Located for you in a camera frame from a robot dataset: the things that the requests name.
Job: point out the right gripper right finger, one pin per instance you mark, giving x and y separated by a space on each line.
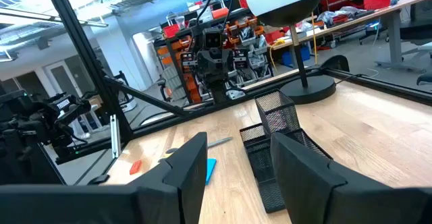
320 190

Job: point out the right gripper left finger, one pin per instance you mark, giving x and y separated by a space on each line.
101 203

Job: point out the orange eraser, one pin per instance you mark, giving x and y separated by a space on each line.
135 167

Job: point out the blue sticky note pad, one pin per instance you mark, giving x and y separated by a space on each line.
210 170

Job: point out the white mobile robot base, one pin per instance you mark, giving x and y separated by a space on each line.
128 104

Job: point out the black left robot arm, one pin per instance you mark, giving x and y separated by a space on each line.
221 94

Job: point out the black mesh desk organizer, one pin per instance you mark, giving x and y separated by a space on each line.
276 112

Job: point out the shelf with orange bins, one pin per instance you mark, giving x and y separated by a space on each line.
251 35

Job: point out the silver metal bar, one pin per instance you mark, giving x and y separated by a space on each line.
115 136

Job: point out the white globe table lamp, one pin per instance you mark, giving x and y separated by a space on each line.
305 89

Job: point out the wooden top desk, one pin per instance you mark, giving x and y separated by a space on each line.
393 35

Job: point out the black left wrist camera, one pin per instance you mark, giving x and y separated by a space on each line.
212 38

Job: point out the black aluminium table frame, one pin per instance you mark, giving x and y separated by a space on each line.
84 48

